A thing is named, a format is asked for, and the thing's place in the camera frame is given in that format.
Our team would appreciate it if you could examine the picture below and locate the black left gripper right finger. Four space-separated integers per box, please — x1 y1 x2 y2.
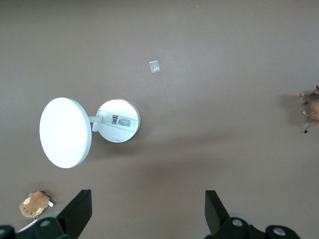
204 190 265 239

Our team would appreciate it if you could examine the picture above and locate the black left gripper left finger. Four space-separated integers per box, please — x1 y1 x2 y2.
17 189 93 239

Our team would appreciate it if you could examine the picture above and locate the brown lion statue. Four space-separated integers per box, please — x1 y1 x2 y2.
299 84 319 134

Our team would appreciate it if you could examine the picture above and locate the brown plush toy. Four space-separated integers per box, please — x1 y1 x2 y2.
19 191 54 218

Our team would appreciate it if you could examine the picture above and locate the white round desk lamp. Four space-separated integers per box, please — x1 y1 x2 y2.
39 97 142 169

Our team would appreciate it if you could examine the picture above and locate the keychain card tag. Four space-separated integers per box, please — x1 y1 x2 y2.
16 215 42 234

